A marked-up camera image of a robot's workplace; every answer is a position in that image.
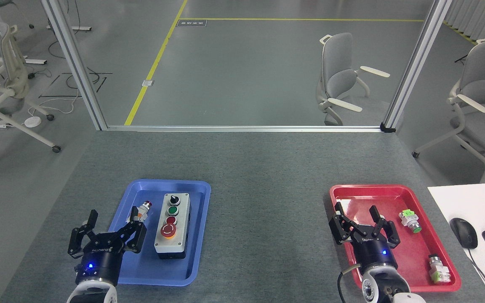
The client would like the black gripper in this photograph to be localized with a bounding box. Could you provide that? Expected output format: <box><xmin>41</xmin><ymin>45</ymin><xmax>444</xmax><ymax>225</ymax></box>
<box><xmin>68</xmin><ymin>206</ymin><xmax>147</xmax><ymax>282</ymax></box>
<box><xmin>329</xmin><ymin>202</ymin><xmax>401</xmax><ymax>274</ymax></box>

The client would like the grey control box with buttons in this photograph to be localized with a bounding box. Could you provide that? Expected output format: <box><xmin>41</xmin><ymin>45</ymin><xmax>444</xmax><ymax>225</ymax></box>
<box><xmin>154</xmin><ymin>192</ymin><xmax>192</xmax><ymax>259</ymax></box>

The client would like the red push button orange block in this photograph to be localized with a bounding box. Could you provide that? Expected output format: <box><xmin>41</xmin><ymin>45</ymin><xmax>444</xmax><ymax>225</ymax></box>
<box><xmin>135</xmin><ymin>201</ymin><xmax>153</xmax><ymax>223</ymax></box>

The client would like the silver push button green block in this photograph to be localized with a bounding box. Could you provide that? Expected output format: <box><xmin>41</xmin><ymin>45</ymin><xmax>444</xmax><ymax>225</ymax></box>
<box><xmin>428</xmin><ymin>254</ymin><xmax>452</xmax><ymax>283</ymax></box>

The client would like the red plastic tray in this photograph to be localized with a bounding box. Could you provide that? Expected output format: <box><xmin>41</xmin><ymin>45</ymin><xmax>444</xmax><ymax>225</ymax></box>
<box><xmin>329</xmin><ymin>184</ymin><xmax>462</xmax><ymax>293</ymax></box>

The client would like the blue plastic tray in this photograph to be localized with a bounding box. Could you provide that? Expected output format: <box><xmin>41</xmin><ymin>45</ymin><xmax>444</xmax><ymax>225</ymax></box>
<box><xmin>108</xmin><ymin>179</ymin><xmax>211</xmax><ymax>287</ymax></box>

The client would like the black computer mouse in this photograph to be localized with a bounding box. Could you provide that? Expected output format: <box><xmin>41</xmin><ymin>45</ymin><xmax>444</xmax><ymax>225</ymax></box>
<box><xmin>450</xmin><ymin>218</ymin><xmax>478</xmax><ymax>250</ymax></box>

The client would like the white desk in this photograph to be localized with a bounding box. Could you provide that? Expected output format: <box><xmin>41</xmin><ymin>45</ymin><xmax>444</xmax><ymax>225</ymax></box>
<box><xmin>427</xmin><ymin>182</ymin><xmax>485</xmax><ymax>303</ymax></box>

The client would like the grey office chair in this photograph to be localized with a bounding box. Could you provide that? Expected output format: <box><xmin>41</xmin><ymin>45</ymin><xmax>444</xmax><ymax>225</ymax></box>
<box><xmin>316</xmin><ymin>33</ymin><xmax>391</xmax><ymax>126</ymax></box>
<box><xmin>412</xmin><ymin>39</ymin><xmax>485</xmax><ymax>183</ymax></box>

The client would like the white mesh office chair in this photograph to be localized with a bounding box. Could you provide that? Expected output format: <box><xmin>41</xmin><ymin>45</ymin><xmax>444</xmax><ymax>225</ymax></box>
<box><xmin>0</xmin><ymin>23</ymin><xmax>62</xmax><ymax>175</ymax></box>

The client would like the white desk foot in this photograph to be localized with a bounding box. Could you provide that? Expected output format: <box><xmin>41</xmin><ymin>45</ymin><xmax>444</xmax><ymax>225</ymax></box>
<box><xmin>47</xmin><ymin>25</ymin><xmax>92</xmax><ymax>32</ymax></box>
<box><xmin>0</xmin><ymin>58</ymin><xmax>48</xmax><ymax>65</ymax></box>

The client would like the white corrugated partition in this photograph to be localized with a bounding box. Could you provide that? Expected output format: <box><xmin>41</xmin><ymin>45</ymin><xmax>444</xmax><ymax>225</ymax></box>
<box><xmin>442</xmin><ymin>0</ymin><xmax>485</xmax><ymax>40</ymax></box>

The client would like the green push button switch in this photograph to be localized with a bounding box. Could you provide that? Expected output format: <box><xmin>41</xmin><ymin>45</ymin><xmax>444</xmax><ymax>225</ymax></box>
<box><xmin>398</xmin><ymin>209</ymin><xmax>422</xmax><ymax>234</ymax></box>

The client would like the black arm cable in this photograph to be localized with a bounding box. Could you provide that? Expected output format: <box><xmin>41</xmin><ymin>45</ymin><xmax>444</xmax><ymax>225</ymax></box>
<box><xmin>337</xmin><ymin>264</ymin><xmax>361</xmax><ymax>303</ymax></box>

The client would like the silver aluminium rail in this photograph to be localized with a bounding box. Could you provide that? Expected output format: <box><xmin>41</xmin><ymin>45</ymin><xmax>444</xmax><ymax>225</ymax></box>
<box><xmin>106</xmin><ymin>125</ymin><xmax>384</xmax><ymax>133</ymax></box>

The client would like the silver aluminium post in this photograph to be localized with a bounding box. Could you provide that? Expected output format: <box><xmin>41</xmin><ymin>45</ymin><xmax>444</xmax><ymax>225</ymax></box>
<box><xmin>40</xmin><ymin>0</ymin><xmax>108</xmax><ymax>131</ymax></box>
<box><xmin>381</xmin><ymin>0</ymin><xmax>453</xmax><ymax>133</ymax></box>

